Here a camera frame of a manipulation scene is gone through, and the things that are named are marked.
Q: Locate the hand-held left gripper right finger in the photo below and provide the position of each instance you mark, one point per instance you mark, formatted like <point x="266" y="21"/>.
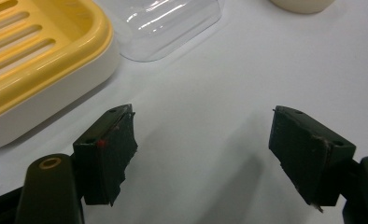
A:
<point x="306" y="155"/>

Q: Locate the clear plastic lid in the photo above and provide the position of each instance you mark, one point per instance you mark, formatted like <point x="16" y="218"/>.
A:
<point x="160" y="28"/>

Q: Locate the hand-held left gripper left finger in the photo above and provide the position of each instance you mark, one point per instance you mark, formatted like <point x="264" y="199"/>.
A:
<point x="106" y="161"/>

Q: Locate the yellow and white soap dish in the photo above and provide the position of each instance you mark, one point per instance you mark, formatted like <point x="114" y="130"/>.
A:
<point x="39" y="62"/>

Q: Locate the cream soap bar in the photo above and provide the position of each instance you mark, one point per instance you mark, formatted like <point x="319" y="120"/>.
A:
<point x="302" y="4"/>

